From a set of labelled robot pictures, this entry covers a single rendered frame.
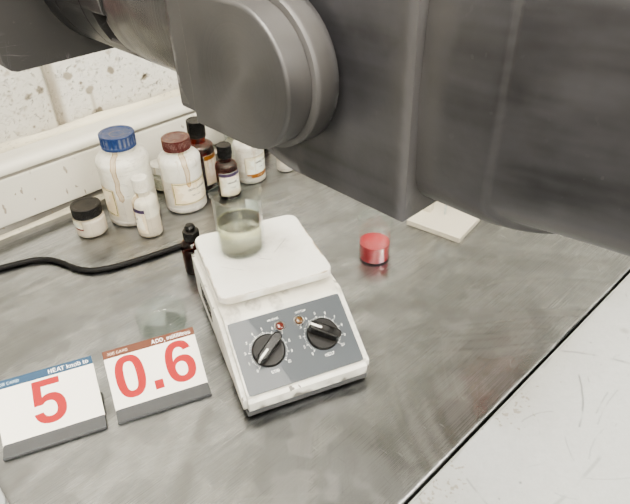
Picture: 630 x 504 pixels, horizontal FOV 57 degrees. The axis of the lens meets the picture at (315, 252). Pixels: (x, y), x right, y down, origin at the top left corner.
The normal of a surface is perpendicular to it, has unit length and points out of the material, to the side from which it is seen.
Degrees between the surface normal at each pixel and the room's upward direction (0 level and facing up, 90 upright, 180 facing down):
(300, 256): 0
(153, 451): 0
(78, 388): 40
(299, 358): 30
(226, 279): 0
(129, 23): 99
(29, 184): 90
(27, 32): 89
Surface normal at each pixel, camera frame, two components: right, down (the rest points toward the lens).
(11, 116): 0.69, 0.41
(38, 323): -0.03, -0.80
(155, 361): 0.22, -0.27
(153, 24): -0.72, 0.47
